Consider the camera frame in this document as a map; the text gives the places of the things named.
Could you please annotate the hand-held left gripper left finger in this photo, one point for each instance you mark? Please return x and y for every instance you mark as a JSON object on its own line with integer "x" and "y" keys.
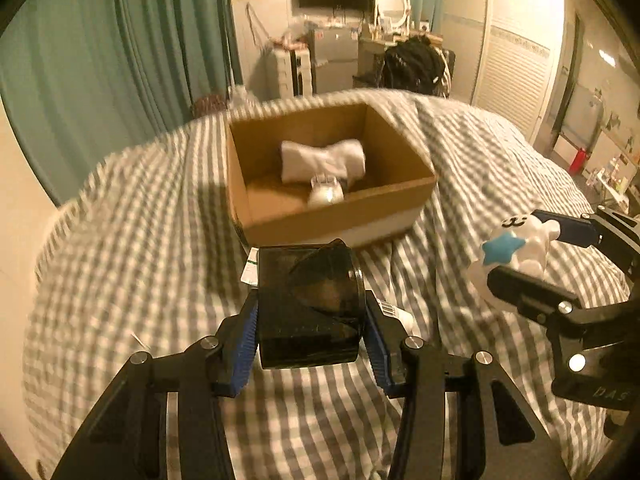
{"x": 246, "y": 342}

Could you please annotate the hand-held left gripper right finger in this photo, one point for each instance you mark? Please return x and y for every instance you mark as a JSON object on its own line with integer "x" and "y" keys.
{"x": 376, "y": 345}

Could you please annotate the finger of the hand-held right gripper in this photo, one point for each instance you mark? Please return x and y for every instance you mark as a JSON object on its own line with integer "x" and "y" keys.
{"x": 575, "y": 230}
{"x": 530, "y": 290}

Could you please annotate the white toy with blue star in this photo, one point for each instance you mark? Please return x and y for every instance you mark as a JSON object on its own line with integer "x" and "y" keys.
{"x": 515, "y": 252}

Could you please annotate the dark translucent plastic container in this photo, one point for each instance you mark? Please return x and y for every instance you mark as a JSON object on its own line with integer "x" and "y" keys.
{"x": 307, "y": 305}

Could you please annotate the cardboard box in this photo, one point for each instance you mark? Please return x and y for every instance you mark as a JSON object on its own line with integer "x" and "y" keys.
{"x": 280, "y": 210}

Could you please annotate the white tube with barcode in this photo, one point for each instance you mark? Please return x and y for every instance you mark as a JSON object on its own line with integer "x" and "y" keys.
{"x": 397, "y": 316}

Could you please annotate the red bottle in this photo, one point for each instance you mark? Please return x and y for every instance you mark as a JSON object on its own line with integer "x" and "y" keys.
{"x": 578, "y": 161}

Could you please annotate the cluttered side shelf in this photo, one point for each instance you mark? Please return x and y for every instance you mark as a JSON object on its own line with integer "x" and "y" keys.
{"x": 612, "y": 160}

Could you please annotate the grey checkered blanket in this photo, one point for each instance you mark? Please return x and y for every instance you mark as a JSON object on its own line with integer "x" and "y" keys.
{"x": 150, "y": 240}

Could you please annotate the white louvered wardrobe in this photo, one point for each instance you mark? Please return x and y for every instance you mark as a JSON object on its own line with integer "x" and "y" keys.
{"x": 510, "y": 50}

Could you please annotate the white folded cloth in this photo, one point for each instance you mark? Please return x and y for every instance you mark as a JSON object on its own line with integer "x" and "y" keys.
{"x": 322, "y": 160}

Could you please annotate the black clothes pile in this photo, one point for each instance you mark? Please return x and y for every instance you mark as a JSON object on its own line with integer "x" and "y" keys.
{"x": 412, "y": 65}

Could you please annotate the brown cloth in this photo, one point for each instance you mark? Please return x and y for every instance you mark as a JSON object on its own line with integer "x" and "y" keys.
{"x": 210, "y": 104}

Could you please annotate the white drawer unit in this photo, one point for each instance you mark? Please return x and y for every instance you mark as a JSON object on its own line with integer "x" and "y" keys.
{"x": 286, "y": 75}

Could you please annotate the silver mini fridge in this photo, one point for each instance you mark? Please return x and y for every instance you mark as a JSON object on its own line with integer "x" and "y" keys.
{"x": 334, "y": 60}

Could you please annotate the white oval vanity mirror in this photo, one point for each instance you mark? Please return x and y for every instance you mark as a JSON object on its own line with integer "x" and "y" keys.
{"x": 392, "y": 2}

